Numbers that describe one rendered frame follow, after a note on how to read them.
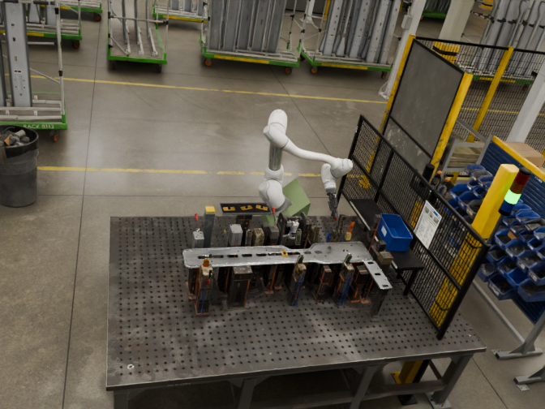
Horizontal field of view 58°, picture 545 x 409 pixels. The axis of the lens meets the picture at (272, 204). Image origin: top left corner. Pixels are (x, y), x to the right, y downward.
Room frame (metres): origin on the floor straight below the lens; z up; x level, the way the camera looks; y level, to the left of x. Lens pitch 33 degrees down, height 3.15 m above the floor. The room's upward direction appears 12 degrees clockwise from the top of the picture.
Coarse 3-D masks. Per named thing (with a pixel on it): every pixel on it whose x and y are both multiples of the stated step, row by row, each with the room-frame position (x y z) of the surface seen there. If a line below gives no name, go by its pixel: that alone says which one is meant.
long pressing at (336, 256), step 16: (192, 256) 2.54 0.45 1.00; (208, 256) 2.57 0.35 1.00; (224, 256) 2.61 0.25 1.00; (240, 256) 2.64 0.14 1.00; (256, 256) 2.68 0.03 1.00; (272, 256) 2.72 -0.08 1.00; (304, 256) 2.79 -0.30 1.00; (320, 256) 2.83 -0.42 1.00; (336, 256) 2.87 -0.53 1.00; (368, 256) 2.95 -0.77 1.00
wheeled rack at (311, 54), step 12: (408, 12) 10.84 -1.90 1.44; (312, 24) 10.49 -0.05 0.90; (300, 36) 10.98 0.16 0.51; (312, 36) 11.04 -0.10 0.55; (396, 36) 11.00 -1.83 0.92; (312, 48) 11.13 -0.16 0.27; (300, 60) 10.92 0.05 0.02; (312, 60) 10.20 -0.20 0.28; (324, 60) 10.29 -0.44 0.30; (336, 60) 10.42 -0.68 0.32; (348, 60) 10.74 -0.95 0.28; (360, 60) 10.90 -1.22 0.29; (312, 72) 10.21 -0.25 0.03; (384, 72) 10.86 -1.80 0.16
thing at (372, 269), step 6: (366, 264) 2.86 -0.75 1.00; (372, 264) 2.87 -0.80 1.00; (372, 270) 2.80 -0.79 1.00; (378, 270) 2.81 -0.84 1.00; (372, 276) 2.73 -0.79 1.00; (378, 276) 2.75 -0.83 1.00; (384, 276) 2.76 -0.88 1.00; (378, 282) 2.68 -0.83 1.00; (384, 282) 2.69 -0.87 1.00; (384, 288) 2.63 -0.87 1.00
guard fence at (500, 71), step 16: (480, 48) 6.28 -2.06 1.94; (496, 48) 6.35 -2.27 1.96; (512, 48) 6.41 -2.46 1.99; (528, 64) 6.57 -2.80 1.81; (496, 80) 6.40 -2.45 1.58; (480, 112) 6.42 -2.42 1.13; (544, 112) 6.79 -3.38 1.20; (544, 128) 6.84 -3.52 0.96; (544, 160) 6.91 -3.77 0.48; (448, 176) 6.38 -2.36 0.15; (464, 176) 6.47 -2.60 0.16
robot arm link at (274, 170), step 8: (272, 112) 3.53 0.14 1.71; (280, 112) 3.52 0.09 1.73; (272, 120) 3.42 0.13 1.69; (280, 120) 3.43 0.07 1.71; (272, 144) 3.51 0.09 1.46; (272, 152) 3.54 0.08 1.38; (280, 152) 3.55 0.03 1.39; (272, 160) 3.56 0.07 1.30; (280, 160) 3.59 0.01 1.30; (272, 168) 3.59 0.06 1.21; (280, 168) 3.63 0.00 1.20; (264, 176) 3.63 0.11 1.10; (272, 176) 3.59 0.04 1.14; (280, 176) 3.61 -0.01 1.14
